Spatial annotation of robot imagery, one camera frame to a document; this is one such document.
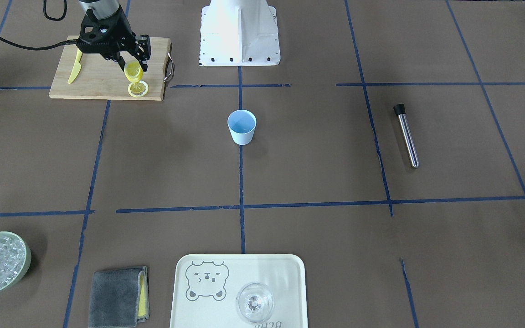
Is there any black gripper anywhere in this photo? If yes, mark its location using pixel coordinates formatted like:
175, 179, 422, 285
76, 10, 151, 72

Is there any yellow lemon slice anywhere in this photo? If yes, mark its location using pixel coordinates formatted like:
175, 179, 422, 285
123, 61, 144, 83

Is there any steel muddler black cap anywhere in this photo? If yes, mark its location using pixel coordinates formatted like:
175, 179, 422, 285
393, 103, 420, 169

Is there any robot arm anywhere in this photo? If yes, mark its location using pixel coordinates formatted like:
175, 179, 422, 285
76, 0, 151, 72

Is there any light blue cup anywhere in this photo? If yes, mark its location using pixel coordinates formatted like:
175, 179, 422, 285
227, 109, 257, 146

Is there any wooden cutting board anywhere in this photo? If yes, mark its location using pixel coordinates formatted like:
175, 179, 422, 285
49, 37, 171, 101

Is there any yellow plastic knife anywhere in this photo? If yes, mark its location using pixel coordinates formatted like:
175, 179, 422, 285
67, 48, 83, 84

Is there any grey yellow folded cloth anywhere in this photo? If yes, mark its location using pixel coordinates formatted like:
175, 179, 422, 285
88, 266, 150, 328

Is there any cream bear tray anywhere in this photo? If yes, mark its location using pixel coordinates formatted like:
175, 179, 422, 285
170, 255, 309, 328

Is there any clear wine glass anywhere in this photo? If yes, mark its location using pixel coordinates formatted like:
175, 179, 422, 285
236, 282, 275, 324

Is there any yellow lemon half ring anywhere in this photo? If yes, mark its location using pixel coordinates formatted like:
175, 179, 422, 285
128, 81, 149, 98

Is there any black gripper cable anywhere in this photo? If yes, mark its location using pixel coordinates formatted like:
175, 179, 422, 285
0, 0, 81, 51

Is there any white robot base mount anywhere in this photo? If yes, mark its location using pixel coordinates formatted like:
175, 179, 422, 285
199, 0, 281, 67

